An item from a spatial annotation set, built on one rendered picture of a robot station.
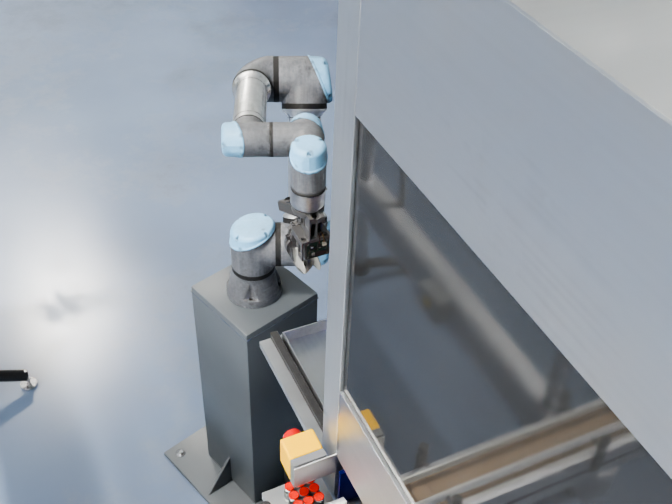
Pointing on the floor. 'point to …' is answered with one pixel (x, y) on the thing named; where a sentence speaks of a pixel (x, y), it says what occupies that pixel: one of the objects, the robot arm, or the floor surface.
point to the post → (341, 223)
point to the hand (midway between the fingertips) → (303, 266)
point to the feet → (19, 378)
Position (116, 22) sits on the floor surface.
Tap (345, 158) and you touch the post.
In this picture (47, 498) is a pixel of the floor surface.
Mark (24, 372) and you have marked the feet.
